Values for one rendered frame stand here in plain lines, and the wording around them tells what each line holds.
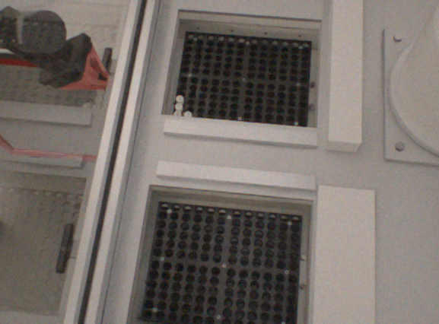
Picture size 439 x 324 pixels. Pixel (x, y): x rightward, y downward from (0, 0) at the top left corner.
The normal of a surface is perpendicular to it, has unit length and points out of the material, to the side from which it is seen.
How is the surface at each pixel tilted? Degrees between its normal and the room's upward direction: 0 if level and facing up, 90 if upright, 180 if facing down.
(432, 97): 90
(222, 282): 0
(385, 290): 0
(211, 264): 0
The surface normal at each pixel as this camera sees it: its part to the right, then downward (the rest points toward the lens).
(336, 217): -0.02, -0.36
